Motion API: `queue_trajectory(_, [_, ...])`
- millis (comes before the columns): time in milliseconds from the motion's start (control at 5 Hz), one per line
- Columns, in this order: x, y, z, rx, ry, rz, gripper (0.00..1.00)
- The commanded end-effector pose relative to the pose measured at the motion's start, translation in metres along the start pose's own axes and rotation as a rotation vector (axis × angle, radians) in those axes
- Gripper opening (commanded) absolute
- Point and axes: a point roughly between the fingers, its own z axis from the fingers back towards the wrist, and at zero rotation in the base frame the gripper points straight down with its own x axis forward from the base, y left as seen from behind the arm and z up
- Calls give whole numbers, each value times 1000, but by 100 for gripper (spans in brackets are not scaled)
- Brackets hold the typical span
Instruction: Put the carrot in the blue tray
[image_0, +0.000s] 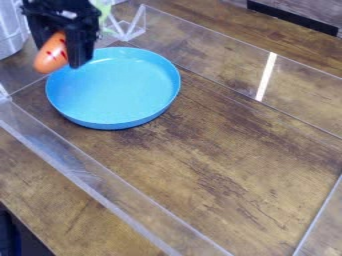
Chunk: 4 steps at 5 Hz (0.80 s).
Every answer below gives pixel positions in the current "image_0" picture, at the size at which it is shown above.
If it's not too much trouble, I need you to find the orange toy carrot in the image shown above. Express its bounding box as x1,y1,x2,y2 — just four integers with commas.
32,0,117,75

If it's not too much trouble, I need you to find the blue round tray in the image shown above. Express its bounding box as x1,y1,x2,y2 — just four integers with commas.
45,47,182,130

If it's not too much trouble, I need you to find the dark background board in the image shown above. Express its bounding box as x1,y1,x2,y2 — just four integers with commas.
247,0,342,38

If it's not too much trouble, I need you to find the clear acrylic enclosure wall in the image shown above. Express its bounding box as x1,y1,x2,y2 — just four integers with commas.
0,0,342,256

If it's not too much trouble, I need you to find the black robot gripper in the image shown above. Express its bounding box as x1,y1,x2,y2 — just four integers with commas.
21,0,101,69

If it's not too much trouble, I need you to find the clear acrylic corner bracket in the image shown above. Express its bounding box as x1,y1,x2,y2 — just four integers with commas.
99,5,145,42

